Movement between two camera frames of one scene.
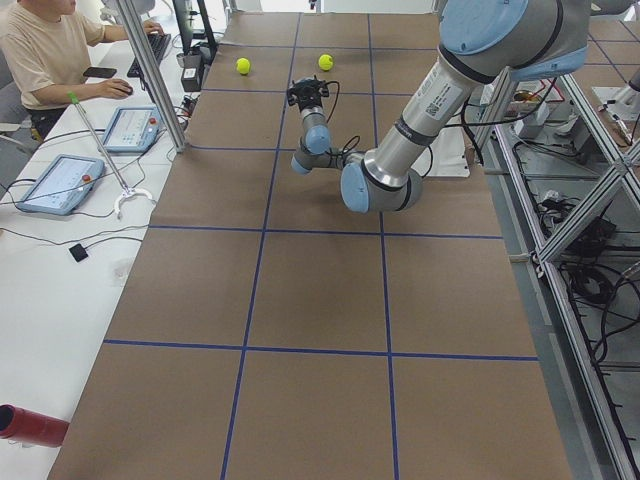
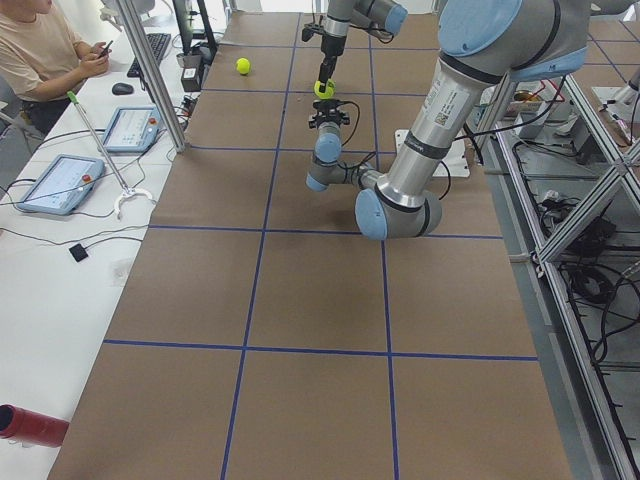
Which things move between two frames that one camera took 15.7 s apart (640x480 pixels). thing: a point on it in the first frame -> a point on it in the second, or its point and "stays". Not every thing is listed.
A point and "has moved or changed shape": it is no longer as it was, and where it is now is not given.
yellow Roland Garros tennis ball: x=325 y=62 has moved or changed shape
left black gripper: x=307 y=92 -> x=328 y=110
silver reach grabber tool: x=128 y=190 stays
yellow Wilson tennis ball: x=243 y=66 stays
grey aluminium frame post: x=153 y=75 stays
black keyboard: x=158 y=43 stays
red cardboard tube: x=21 y=425 stays
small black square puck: x=78 y=252 stays
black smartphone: x=100 y=72 -> x=107 y=47
